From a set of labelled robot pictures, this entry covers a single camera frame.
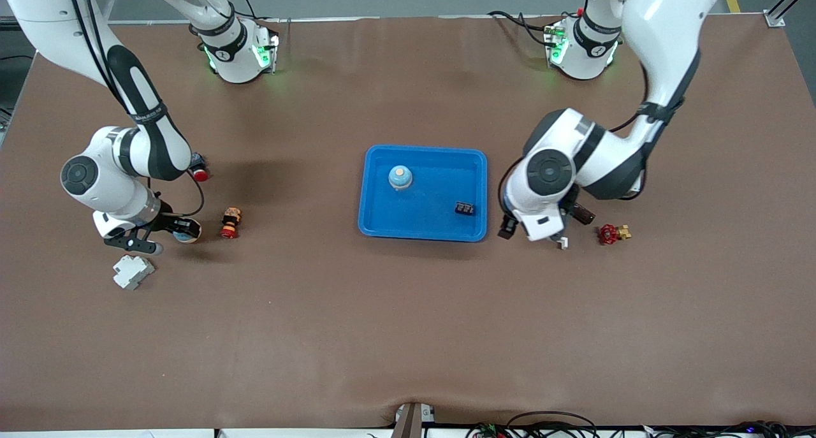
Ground red handled brass valve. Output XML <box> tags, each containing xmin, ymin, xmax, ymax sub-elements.
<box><xmin>598</xmin><ymin>223</ymin><xmax>632</xmax><ymax>245</ymax></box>

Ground black cable loop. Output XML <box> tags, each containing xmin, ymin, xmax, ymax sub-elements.
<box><xmin>506</xmin><ymin>411</ymin><xmax>600</xmax><ymax>438</ymax></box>

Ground tangled cable bundle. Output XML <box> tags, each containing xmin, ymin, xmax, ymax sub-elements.
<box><xmin>647</xmin><ymin>421</ymin><xmax>816</xmax><ymax>438</ymax></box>

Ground red and yellow push button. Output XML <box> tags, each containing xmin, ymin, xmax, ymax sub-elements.
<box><xmin>220</xmin><ymin>207</ymin><xmax>243</xmax><ymax>239</ymax></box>

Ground black base cables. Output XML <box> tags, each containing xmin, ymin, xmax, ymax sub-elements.
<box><xmin>488</xmin><ymin>10</ymin><xmax>555</xmax><ymax>47</ymax></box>

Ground white circuit breaker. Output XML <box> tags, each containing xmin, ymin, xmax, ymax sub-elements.
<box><xmin>113</xmin><ymin>254</ymin><xmax>156</xmax><ymax>291</ymax></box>

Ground aluminium frame profile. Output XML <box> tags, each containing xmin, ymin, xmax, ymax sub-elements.
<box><xmin>764</xmin><ymin>0</ymin><xmax>816</xmax><ymax>28</ymax></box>

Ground blue plastic tray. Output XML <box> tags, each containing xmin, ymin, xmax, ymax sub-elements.
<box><xmin>357</xmin><ymin>145</ymin><xmax>489</xmax><ymax>243</ymax></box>

